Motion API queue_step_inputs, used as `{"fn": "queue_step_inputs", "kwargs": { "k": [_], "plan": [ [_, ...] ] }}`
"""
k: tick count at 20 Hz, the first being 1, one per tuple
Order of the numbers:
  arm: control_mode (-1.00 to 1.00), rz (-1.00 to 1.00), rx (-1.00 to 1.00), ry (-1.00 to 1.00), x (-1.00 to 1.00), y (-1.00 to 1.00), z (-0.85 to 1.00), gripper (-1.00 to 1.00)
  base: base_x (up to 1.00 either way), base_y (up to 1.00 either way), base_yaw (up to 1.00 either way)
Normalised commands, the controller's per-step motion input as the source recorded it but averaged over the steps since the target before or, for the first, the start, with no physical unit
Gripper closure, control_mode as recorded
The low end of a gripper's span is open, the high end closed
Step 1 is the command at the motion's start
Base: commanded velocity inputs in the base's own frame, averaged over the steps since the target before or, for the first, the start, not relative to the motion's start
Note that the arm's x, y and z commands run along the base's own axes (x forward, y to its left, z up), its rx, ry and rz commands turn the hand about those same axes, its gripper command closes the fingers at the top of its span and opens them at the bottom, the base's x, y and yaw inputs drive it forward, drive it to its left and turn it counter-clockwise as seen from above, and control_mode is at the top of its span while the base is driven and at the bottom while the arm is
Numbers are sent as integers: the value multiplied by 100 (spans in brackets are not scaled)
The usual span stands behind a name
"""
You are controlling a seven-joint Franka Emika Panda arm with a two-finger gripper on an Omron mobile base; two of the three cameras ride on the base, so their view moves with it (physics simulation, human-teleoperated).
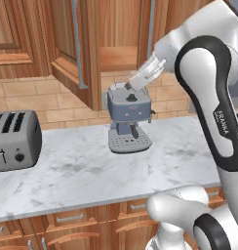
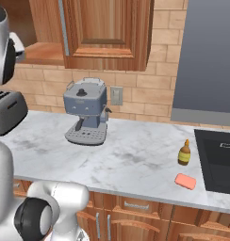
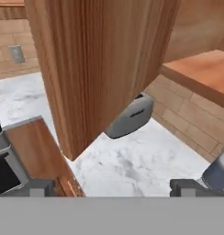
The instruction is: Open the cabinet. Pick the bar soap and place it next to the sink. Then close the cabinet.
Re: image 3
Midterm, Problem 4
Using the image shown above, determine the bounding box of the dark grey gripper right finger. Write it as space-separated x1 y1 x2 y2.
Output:
169 178 224 198

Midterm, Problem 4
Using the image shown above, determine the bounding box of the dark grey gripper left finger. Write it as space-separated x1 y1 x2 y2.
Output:
3 178 55 198

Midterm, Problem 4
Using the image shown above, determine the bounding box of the blue-grey small appliance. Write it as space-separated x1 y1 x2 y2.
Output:
201 145 224 196

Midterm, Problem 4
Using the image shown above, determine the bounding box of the steel and black oven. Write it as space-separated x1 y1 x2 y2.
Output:
0 103 31 197

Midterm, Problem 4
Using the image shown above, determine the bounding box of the wooden wall shelf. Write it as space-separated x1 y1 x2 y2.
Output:
159 50 224 112

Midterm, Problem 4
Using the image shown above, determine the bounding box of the wooden wall cabinet door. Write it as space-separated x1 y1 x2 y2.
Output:
24 0 182 162

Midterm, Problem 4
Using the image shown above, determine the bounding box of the grey wall socket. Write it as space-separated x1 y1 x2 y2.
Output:
7 44 26 64

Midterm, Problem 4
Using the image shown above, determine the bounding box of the wooden wall cabinet run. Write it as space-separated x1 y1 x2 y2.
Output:
162 0 224 64

